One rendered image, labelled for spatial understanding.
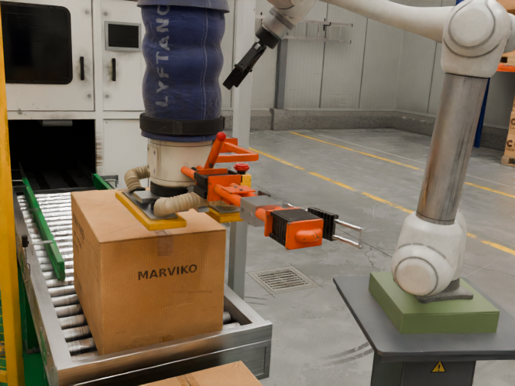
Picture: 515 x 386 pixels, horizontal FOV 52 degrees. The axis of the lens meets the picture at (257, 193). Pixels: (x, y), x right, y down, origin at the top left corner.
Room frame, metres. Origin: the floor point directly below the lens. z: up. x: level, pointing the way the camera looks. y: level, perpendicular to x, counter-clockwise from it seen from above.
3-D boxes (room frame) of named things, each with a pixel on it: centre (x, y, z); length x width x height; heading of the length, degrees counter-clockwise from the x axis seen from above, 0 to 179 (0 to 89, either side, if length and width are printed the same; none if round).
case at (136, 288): (1.80, 0.41, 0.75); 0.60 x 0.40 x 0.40; 27
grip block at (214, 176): (1.23, 0.10, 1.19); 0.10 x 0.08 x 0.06; 119
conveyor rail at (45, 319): (2.36, 1.08, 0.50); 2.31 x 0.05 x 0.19; 29
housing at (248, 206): (1.04, -0.01, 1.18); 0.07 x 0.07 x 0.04; 29
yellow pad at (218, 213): (1.49, 0.13, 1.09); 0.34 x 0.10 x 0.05; 29
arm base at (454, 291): (1.55, -0.55, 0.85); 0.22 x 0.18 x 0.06; 15
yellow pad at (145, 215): (1.40, 0.30, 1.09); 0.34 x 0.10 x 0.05; 29
